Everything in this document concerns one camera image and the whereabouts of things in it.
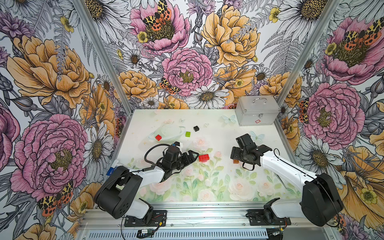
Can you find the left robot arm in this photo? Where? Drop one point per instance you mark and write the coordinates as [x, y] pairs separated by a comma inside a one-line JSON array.
[[117, 195]]

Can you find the small green circuit board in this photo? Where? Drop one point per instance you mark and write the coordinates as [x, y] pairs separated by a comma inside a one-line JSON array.
[[144, 233]]

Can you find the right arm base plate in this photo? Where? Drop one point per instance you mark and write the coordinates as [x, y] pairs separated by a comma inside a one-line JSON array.
[[264, 217]]

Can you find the aluminium front rail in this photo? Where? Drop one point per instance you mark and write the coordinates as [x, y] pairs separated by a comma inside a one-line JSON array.
[[192, 215]]

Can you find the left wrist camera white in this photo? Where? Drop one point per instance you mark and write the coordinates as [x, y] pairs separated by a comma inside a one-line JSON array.
[[178, 144]]

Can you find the long red lego brick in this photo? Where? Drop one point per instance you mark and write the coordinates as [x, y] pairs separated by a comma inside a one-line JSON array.
[[204, 158]]

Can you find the blue white card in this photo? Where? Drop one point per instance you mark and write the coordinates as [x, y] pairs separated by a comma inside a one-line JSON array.
[[111, 170]]

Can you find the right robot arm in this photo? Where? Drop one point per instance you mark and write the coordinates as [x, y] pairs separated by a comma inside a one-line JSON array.
[[320, 202]]

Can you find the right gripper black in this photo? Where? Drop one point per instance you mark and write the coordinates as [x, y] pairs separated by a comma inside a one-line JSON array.
[[234, 155]]

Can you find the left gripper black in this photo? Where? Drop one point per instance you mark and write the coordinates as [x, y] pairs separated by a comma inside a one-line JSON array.
[[192, 159]]

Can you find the silver metal case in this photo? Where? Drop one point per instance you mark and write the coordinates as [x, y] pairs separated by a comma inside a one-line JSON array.
[[256, 110]]

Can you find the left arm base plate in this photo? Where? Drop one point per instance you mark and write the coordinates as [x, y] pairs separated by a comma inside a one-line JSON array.
[[158, 216]]

